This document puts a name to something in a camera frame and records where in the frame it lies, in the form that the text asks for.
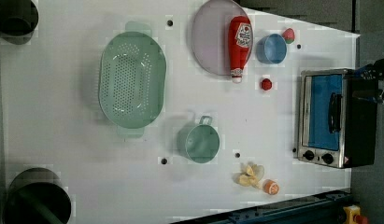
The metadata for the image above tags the red ketchup bottle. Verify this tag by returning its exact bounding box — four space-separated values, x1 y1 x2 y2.
228 16 252 83

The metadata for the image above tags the green mug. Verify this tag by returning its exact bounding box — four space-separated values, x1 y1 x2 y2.
177 116 220 163

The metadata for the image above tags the green colander basket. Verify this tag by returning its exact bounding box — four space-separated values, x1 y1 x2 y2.
98 21 166 138

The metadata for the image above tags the small red toy strawberry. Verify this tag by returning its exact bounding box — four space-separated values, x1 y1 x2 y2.
261 78 273 91

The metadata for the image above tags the peeled toy banana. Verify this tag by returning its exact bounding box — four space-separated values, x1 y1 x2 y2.
235 163 265 189

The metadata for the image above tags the blue bowl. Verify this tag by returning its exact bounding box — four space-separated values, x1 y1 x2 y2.
257 34 287 64

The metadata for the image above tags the toy orange half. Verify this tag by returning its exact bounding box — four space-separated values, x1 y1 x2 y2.
263 180 279 195

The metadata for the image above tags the large toy strawberry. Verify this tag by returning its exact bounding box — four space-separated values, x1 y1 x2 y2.
282 28 295 44

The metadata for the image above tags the toaster oven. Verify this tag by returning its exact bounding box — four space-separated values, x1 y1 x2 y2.
297 69 378 169

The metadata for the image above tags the yellow emergency stop button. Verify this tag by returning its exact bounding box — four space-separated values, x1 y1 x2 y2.
343 205 369 224

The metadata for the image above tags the blue metal frame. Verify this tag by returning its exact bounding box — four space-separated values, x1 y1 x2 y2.
174 190 354 224

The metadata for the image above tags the black cylinder mount near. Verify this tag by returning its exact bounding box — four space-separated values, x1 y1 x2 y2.
2 167 72 224

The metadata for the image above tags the black cylinder mount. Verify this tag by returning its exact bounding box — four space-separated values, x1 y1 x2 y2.
2 167 72 224
0 0 39 36

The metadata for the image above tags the black cylinder mount far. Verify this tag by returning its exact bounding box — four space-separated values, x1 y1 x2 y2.
0 0 39 36

